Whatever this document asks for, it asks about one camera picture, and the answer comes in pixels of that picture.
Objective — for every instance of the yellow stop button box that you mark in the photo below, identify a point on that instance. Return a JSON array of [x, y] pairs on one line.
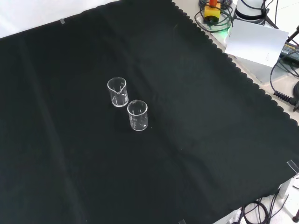
[[212, 12]]

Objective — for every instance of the black power adapter, yellow label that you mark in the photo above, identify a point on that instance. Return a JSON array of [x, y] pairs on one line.
[[289, 48]]

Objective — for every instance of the pale board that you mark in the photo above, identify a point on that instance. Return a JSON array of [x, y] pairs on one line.
[[254, 42]]

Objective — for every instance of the white power strip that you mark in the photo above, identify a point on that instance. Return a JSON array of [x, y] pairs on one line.
[[230, 218]]

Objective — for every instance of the clear glass beaker with spout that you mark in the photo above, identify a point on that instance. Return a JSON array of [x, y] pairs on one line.
[[116, 102]]

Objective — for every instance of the black bench cloth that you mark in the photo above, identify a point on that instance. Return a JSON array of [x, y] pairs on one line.
[[70, 144]]

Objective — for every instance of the grey metal bracket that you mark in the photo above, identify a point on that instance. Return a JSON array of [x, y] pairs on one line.
[[285, 189]]

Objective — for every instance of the clear glass beaker with graduations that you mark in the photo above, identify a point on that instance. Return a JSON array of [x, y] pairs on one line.
[[138, 126]]

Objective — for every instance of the clear tape strip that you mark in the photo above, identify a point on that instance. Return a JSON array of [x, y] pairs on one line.
[[62, 21], [182, 221], [293, 166]]

